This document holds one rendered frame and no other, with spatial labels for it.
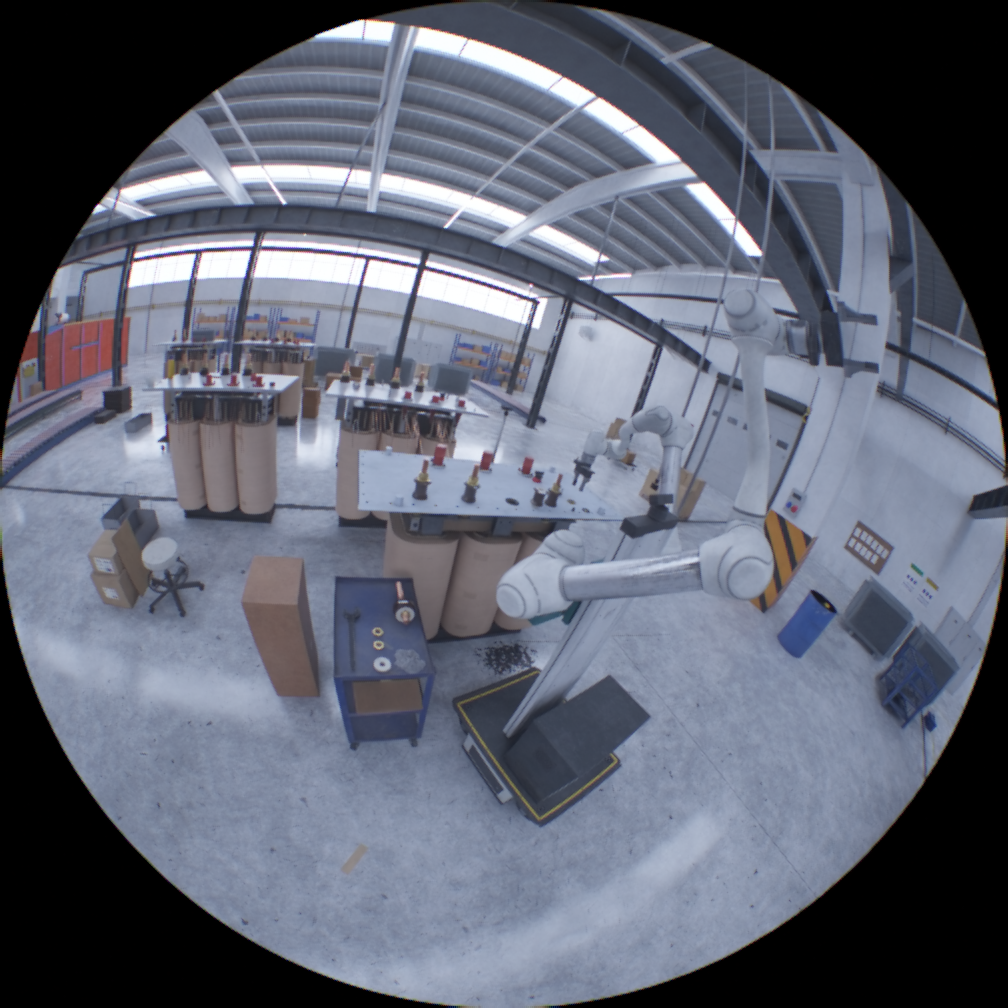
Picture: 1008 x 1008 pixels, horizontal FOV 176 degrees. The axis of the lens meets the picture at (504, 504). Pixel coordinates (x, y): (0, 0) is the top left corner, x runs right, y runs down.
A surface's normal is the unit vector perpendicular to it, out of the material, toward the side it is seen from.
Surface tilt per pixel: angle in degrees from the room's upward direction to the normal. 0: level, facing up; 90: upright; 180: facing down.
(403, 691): 26
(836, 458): 90
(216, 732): 0
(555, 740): 0
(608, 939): 0
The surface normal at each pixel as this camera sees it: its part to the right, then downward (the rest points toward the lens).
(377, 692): 0.40, -0.57
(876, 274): -0.89, -0.05
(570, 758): 0.26, -0.87
